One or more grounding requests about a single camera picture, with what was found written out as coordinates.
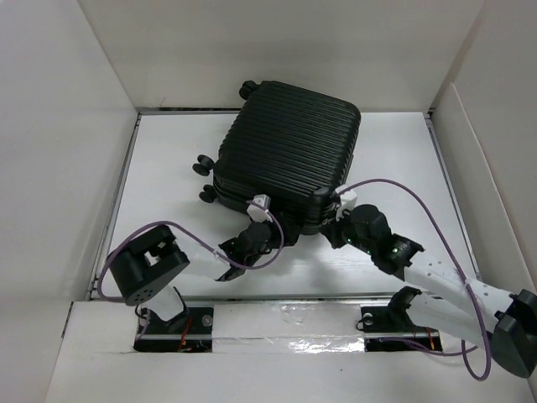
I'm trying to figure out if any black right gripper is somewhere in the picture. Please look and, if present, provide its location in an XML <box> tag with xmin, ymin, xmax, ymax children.
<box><xmin>321</xmin><ymin>204</ymin><xmax>375</xmax><ymax>255</ymax></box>

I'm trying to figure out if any black hard-shell suitcase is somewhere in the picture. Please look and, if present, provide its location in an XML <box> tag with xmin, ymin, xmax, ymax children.
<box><xmin>192</xmin><ymin>81</ymin><xmax>362</xmax><ymax>235</ymax></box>

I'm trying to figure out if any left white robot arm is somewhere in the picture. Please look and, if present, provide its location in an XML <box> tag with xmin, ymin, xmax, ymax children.
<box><xmin>96</xmin><ymin>212</ymin><xmax>301</xmax><ymax>333</ymax></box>

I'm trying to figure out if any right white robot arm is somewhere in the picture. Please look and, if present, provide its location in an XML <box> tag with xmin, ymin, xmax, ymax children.
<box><xmin>321</xmin><ymin>205</ymin><xmax>536</xmax><ymax>379</ymax></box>

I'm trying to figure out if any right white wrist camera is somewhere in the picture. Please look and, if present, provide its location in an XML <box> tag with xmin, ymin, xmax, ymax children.
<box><xmin>335</xmin><ymin>185</ymin><xmax>357</xmax><ymax>221</ymax></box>

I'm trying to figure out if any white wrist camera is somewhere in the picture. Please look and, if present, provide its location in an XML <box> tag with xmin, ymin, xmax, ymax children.
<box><xmin>247</xmin><ymin>194</ymin><xmax>273</xmax><ymax>222</ymax></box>
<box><xmin>335</xmin><ymin>185</ymin><xmax>357</xmax><ymax>221</ymax></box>

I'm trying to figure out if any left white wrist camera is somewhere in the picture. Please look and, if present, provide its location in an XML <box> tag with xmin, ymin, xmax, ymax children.
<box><xmin>247</xmin><ymin>194</ymin><xmax>273</xmax><ymax>222</ymax></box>

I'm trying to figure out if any silver mounting rail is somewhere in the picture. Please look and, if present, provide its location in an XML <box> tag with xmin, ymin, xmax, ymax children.
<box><xmin>133</xmin><ymin>300</ymin><xmax>442</xmax><ymax>354</ymax></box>

